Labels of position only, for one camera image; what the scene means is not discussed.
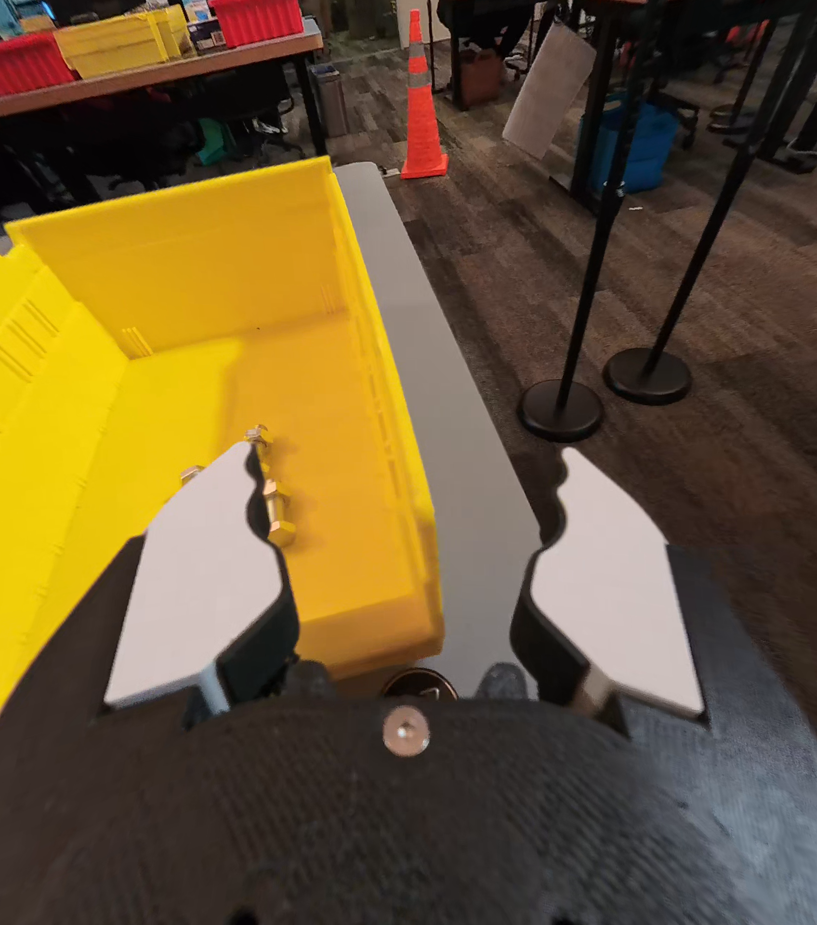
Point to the wooden table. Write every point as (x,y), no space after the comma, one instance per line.
(163,72)

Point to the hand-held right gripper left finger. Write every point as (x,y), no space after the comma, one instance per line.
(199,578)

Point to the white leaning board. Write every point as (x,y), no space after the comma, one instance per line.
(549,87)

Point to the large yellow plastic bin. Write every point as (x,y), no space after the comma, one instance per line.
(235,303)

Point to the brown bag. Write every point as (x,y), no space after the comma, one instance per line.
(482,78)

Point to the black round disc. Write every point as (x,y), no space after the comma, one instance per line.
(419,683)

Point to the blue floor bin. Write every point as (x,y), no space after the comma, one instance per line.
(643,144)

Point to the grey trash can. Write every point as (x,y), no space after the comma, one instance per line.
(330,101)

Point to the silver bolt with nut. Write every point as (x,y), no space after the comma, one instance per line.
(280,517)

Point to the green plastic item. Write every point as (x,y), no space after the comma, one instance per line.
(215,141)

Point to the black stanchion post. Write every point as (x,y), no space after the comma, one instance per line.
(648,376)
(562,412)

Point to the orange traffic cone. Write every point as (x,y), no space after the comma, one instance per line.
(423,101)

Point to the yellow ribbed bin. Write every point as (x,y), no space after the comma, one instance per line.
(119,40)

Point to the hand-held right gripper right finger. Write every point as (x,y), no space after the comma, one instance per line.
(618,600)

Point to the red ribbed bin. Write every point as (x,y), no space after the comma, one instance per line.
(257,20)
(18,65)

